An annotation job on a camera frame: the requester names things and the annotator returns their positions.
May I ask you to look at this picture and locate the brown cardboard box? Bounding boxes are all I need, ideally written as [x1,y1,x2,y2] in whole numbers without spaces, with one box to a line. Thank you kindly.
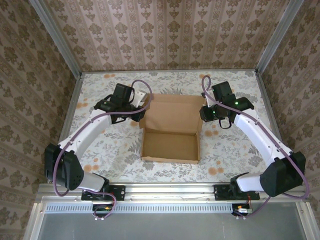
[139,92,207,165]

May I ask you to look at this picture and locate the floral printed tablecloth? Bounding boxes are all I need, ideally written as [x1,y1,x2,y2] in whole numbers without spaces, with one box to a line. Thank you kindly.
[62,71,291,185]

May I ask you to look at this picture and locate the small electronics board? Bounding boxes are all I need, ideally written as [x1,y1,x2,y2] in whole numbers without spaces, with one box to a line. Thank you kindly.
[91,203,113,218]
[231,203,253,218]

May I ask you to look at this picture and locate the grey metal panel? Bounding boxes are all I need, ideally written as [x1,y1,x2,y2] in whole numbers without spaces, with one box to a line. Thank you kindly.
[24,212,313,240]

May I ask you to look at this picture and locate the aluminium table side rail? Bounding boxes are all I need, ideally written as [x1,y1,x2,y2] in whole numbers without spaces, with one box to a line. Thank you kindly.
[34,72,84,201]
[254,71,311,201]

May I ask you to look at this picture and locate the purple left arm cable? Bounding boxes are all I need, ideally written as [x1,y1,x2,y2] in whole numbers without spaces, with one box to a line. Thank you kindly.
[54,79,154,221]

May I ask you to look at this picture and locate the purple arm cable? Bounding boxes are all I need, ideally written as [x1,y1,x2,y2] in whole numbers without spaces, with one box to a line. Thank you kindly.
[54,79,154,221]
[201,74,311,219]

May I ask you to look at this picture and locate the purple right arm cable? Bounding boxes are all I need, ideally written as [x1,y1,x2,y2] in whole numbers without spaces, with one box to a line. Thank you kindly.
[201,74,311,219]

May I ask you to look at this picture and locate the aluminium frame post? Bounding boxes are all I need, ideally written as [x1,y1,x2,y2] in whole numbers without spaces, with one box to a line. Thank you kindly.
[29,0,84,78]
[254,0,299,75]

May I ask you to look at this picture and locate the aluminium front rail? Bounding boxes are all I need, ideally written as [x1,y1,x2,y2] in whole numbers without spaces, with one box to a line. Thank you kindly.
[36,183,311,204]

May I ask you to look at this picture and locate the slotted grey cable duct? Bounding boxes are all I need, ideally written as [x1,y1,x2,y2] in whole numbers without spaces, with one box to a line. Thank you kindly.
[46,202,253,214]

